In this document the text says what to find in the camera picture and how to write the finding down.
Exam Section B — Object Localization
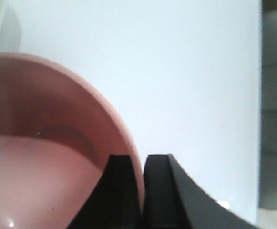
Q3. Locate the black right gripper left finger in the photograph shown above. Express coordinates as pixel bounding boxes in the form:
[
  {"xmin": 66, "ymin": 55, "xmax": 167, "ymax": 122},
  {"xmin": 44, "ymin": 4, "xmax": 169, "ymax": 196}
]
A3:
[{"xmin": 69, "ymin": 155, "xmax": 140, "ymax": 229}]

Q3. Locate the pink bowl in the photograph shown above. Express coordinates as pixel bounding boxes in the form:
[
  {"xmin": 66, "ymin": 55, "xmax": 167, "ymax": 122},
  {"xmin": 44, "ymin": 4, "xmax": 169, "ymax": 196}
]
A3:
[{"xmin": 0, "ymin": 52, "xmax": 144, "ymax": 229}]

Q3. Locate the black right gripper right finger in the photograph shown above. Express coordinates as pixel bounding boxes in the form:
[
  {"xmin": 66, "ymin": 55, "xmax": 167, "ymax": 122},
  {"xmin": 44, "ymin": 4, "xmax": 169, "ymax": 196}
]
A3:
[{"xmin": 143, "ymin": 154, "xmax": 255, "ymax": 229}]

